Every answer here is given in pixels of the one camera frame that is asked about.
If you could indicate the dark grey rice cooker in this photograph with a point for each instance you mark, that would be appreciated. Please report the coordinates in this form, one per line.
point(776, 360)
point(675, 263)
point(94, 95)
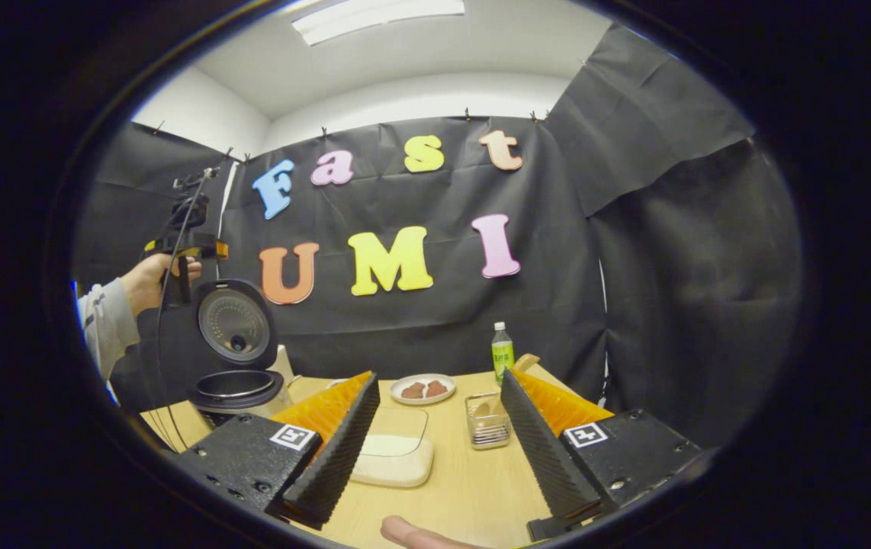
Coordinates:
point(233, 324)

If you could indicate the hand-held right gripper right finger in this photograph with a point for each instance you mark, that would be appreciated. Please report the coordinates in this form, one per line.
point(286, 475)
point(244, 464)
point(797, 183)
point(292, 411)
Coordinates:
point(538, 450)

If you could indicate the white round plate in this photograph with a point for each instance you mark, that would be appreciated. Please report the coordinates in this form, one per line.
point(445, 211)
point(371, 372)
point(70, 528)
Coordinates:
point(422, 402)

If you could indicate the wooden spoon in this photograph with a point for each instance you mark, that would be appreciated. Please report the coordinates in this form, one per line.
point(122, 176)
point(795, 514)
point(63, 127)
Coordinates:
point(527, 362)

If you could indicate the clear plastic rice box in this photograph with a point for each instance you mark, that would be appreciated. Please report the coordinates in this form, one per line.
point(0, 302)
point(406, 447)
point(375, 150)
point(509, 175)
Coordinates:
point(405, 419)

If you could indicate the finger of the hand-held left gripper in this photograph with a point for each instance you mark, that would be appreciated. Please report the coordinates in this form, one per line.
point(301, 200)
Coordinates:
point(221, 251)

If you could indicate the white toaster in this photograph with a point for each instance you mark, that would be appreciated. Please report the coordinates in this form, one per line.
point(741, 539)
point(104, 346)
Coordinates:
point(281, 366)

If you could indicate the ceiling light panel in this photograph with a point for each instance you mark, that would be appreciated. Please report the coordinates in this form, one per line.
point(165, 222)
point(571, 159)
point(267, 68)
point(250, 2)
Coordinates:
point(374, 17)

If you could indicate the white rice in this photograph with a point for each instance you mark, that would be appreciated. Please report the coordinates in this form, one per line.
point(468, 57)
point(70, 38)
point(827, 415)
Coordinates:
point(397, 465)

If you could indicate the brown meat piece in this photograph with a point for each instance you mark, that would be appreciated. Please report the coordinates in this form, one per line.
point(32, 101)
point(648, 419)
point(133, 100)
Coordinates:
point(436, 389)
point(413, 391)

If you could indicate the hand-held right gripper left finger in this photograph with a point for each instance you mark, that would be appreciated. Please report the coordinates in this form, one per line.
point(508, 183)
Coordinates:
point(344, 450)

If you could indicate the green label drink bottle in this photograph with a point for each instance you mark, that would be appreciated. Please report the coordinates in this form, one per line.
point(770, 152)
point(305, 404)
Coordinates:
point(502, 354)

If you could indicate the black backdrop cloth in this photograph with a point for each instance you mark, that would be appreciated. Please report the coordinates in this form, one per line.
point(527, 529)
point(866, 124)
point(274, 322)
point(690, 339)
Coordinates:
point(443, 328)

